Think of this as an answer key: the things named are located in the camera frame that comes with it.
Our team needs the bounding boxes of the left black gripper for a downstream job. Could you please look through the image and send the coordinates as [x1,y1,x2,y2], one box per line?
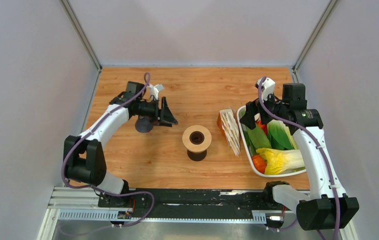
[136,97,178,128]

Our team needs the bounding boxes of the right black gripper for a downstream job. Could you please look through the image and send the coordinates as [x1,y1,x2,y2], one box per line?
[239,88,289,130]

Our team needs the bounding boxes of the dark blue coffee dripper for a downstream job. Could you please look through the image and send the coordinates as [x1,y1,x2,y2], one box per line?
[134,116,154,133]

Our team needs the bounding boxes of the wooden ring dripper holder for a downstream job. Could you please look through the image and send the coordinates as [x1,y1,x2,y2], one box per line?
[182,125,212,153]

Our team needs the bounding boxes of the glass carafe red lid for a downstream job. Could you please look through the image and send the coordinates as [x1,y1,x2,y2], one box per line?
[187,150,208,162]

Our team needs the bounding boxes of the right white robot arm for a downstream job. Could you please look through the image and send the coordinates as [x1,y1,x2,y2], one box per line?
[237,78,360,231]

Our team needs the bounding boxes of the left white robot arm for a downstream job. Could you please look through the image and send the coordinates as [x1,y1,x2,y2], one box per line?
[61,81,178,207]

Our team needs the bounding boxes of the white plastic tray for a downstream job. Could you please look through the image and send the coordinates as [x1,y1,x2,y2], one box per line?
[236,105,307,178]

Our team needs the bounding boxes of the red pepper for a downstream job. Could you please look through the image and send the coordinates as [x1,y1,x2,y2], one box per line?
[256,120,268,136]

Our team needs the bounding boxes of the stack of paper filters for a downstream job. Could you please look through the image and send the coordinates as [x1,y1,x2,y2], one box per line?
[216,108,241,157]

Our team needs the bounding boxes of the green leaf vegetable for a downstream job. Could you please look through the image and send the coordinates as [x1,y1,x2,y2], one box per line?
[241,124,272,149]

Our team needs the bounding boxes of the green bok choy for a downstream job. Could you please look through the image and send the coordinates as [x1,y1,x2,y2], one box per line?
[266,120,295,150]

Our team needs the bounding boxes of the orange tomato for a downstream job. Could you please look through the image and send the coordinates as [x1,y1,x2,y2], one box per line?
[251,155,267,174]

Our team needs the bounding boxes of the yellow napa cabbage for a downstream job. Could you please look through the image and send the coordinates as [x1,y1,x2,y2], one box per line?
[256,148,305,175]

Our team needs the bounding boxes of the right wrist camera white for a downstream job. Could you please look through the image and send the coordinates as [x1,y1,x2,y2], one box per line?
[256,76,276,102]

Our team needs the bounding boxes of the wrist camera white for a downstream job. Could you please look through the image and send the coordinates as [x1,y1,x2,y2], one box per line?
[256,76,276,102]
[147,84,164,101]

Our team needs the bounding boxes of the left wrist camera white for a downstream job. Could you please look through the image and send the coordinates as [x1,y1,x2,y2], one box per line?
[147,84,164,101]

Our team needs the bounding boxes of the aluminium frame post right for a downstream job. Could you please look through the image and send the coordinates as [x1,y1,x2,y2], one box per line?
[292,0,340,74]

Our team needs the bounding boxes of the aluminium frame post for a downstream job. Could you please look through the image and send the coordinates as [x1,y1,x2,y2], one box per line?
[59,0,103,73]
[292,0,340,74]

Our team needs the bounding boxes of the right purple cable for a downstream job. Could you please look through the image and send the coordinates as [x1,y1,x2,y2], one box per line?
[257,76,342,240]

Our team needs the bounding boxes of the purple cable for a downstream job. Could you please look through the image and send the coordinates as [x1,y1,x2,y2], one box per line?
[60,72,156,229]
[257,76,342,240]

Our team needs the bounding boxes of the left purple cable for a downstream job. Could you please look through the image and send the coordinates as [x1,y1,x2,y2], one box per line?
[60,72,156,229]

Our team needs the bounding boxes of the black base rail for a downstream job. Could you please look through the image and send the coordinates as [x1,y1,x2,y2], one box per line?
[97,188,294,229]

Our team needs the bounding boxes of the aluminium frame post left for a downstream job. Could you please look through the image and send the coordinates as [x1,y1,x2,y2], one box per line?
[59,0,103,73]

